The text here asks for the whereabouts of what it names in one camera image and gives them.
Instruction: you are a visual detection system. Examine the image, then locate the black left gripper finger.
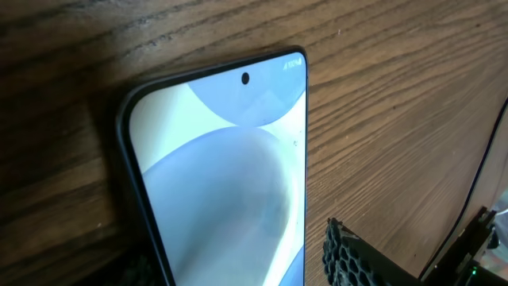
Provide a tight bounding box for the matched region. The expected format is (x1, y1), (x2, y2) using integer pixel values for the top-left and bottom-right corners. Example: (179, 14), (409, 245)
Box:
(322, 218), (421, 286)

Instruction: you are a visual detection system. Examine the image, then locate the black usb charging cable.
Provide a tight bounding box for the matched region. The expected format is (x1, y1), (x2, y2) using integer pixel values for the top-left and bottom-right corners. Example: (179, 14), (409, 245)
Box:
(418, 97), (508, 279)

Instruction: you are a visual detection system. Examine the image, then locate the blue Galaxy smartphone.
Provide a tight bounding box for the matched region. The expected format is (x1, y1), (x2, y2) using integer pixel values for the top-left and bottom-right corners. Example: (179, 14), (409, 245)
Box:
(115, 46), (309, 285)

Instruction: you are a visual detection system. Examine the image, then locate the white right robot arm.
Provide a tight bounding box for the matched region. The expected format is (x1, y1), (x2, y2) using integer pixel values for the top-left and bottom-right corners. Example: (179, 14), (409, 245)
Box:
(421, 207), (507, 286)

